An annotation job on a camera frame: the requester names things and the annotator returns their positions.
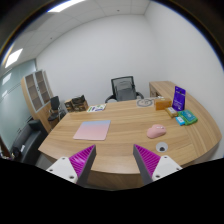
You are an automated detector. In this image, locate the wooden cabinet with glass doors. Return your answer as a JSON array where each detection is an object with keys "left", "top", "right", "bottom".
[{"left": 21, "top": 69, "right": 59, "bottom": 134}]

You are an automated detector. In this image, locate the rectangular ceiling light panel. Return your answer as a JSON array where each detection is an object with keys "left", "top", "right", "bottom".
[{"left": 4, "top": 48, "right": 24, "bottom": 69}]

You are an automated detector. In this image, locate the small brown cardboard box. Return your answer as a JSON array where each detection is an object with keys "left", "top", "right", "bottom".
[{"left": 64, "top": 99, "right": 73, "bottom": 113}]

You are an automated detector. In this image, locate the green-purple printed paper sheet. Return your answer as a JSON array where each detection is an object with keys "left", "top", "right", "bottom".
[{"left": 86, "top": 103, "right": 107, "bottom": 113}]

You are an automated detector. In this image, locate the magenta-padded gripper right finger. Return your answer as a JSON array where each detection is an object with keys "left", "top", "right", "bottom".
[{"left": 132, "top": 143, "right": 184, "bottom": 186}]

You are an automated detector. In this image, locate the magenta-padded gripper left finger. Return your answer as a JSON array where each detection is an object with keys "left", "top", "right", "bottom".
[{"left": 45, "top": 144, "right": 97, "bottom": 188}]

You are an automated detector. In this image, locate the orange-brown box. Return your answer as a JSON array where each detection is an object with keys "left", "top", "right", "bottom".
[{"left": 154, "top": 97, "right": 173, "bottom": 111}]

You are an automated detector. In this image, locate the black mesh office chair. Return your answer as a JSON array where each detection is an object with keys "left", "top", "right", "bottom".
[{"left": 104, "top": 75, "right": 145, "bottom": 104}]

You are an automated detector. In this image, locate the black leather sofa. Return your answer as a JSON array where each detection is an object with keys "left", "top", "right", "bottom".
[{"left": 11, "top": 119, "right": 49, "bottom": 166}]

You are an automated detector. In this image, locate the small black chair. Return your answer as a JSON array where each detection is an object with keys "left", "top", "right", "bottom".
[{"left": 47, "top": 95, "right": 68, "bottom": 123}]

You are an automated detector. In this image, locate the grey backpack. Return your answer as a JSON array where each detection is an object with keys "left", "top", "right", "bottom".
[{"left": 115, "top": 80, "right": 138, "bottom": 102}]

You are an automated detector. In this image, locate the wooden side desk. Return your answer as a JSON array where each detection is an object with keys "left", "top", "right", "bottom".
[{"left": 148, "top": 80, "right": 178, "bottom": 100}]

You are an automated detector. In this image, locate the pink computer mouse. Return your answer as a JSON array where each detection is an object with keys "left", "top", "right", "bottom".
[{"left": 146, "top": 123, "right": 167, "bottom": 140}]

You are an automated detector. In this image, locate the small blue packet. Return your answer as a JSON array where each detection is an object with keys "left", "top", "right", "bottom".
[{"left": 175, "top": 116, "right": 186, "bottom": 127}]

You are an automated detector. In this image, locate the purple standing pouch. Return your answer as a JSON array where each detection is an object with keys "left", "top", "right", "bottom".
[{"left": 171, "top": 85, "right": 187, "bottom": 112}]

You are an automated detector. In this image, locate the grey circle printed sheet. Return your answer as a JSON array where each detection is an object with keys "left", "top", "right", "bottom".
[{"left": 136, "top": 98, "right": 155, "bottom": 108}]

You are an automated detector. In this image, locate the tan wrapped packet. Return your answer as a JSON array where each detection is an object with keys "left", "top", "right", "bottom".
[{"left": 164, "top": 106, "right": 179, "bottom": 119}]

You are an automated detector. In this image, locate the green wipes packet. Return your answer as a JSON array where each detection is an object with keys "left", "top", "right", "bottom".
[{"left": 177, "top": 109, "right": 199, "bottom": 126}]

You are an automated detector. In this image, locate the pink-blue gradient mouse pad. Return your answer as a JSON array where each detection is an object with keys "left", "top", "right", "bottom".
[{"left": 72, "top": 119, "right": 112, "bottom": 142}]

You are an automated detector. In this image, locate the black open box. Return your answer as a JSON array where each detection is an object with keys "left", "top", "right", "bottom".
[{"left": 71, "top": 95, "right": 86, "bottom": 105}]

